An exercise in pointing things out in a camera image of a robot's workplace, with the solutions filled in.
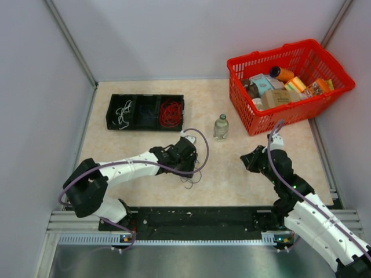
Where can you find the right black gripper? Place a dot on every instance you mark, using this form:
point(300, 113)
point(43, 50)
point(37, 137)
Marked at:
point(250, 159)

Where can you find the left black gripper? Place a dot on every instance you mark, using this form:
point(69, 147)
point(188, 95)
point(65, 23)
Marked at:
point(191, 162)

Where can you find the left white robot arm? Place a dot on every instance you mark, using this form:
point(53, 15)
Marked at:
point(86, 187)

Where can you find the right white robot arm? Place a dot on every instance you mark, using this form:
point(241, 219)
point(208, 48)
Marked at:
point(300, 210)

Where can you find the clear glass soda bottle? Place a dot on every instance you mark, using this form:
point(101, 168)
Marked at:
point(221, 126)

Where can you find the brown cardboard box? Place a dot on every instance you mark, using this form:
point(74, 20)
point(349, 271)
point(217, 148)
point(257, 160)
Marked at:
point(274, 98)

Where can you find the black three-compartment tray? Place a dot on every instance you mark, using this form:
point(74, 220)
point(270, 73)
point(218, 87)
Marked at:
point(145, 112)

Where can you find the brown round item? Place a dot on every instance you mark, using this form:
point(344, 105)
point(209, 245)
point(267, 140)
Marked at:
point(251, 88)

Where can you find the light blue package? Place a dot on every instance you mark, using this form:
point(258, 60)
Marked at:
point(262, 83)

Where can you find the yellow sponge pack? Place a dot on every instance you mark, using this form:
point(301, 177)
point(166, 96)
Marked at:
point(295, 84)

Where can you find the orange bottle with dark cap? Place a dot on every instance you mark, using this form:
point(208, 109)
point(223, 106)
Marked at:
point(281, 74)

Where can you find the orange snack packet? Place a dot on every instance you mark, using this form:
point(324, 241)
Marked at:
point(318, 87)

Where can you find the red plastic shopping basket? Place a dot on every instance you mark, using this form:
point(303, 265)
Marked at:
point(309, 61)

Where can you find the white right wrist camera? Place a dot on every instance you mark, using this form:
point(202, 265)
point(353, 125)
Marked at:
point(276, 142)

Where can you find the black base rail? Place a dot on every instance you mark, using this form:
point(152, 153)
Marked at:
point(202, 223)

